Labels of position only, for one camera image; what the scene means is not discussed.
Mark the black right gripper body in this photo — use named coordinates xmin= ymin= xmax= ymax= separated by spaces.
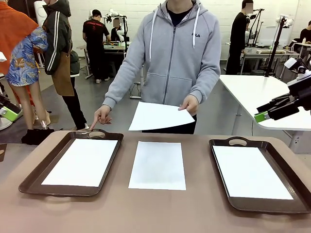
xmin=288 ymin=77 xmax=311 ymax=111

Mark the white A4 paper sheet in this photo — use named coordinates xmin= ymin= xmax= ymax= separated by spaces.
xmin=212 ymin=145 xmax=294 ymax=200
xmin=40 ymin=138 xmax=119 ymax=188
xmin=128 ymin=101 xmax=196 ymax=132

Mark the white A4 paper stack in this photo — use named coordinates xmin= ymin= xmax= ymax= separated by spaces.
xmin=128 ymin=141 xmax=187 ymax=191

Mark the person's left forearm grey sleeve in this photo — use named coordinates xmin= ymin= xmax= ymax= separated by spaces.
xmin=191 ymin=65 xmax=222 ymax=102

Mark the person's right forearm grey sleeve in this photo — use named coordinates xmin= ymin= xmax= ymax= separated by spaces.
xmin=104 ymin=60 xmax=144 ymax=109

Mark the person's left hand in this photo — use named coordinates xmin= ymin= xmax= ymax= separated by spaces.
xmin=178 ymin=94 xmax=199 ymax=117

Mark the person's right hand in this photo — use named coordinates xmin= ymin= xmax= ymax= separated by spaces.
xmin=89 ymin=105 xmax=113 ymax=133

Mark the white round stand base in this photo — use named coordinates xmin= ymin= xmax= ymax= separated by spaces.
xmin=0 ymin=116 xmax=13 ymax=131

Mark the white table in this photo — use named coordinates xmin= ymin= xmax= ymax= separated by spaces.
xmin=218 ymin=74 xmax=311 ymax=154

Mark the black bag on floor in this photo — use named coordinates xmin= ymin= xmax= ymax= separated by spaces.
xmin=21 ymin=128 xmax=55 ymax=146

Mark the brown board piece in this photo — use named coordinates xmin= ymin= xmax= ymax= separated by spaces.
xmin=0 ymin=143 xmax=8 ymax=163

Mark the grey desk with boxes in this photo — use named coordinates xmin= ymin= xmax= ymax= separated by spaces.
xmin=240 ymin=46 xmax=301 ymax=73

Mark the black tripod pole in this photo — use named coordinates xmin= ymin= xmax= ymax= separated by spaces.
xmin=264 ymin=14 xmax=290 ymax=78

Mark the seated person in black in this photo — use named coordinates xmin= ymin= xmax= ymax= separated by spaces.
xmin=299 ymin=20 xmax=311 ymax=61

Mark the white board panel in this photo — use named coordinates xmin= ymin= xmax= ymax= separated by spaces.
xmin=258 ymin=25 xmax=290 ymax=47

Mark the person in orange garment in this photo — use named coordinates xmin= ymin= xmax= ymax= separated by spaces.
xmin=0 ymin=0 xmax=39 ymax=76

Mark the dark green puffer jacket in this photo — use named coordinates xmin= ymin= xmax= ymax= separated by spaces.
xmin=69 ymin=50 xmax=81 ymax=78

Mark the man in black clothes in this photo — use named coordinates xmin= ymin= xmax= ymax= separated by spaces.
xmin=225 ymin=0 xmax=255 ymax=76

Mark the person in striped dark jacket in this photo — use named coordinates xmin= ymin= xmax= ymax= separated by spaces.
xmin=42 ymin=0 xmax=89 ymax=132

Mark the brown plastic serving tray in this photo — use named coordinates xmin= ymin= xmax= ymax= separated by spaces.
xmin=18 ymin=128 xmax=124 ymax=198
xmin=208 ymin=136 xmax=311 ymax=215

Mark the white rounded column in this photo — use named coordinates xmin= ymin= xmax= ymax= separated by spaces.
xmin=34 ymin=0 xmax=47 ymax=26

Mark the man in black red-print t-shirt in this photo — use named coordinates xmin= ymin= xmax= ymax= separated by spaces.
xmin=82 ymin=9 xmax=111 ymax=84

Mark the person in grey hoodie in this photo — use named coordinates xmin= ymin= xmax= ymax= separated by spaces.
xmin=104 ymin=0 xmax=222 ymax=134

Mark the grey desk with green box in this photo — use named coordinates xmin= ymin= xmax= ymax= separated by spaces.
xmin=77 ymin=43 xmax=127 ymax=80

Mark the dark-haired person at desk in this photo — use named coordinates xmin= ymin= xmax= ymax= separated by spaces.
xmin=110 ymin=17 xmax=124 ymax=42

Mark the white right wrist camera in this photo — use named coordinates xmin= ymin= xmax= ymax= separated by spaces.
xmin=283 ymin=57 xmax=311 ymax=85

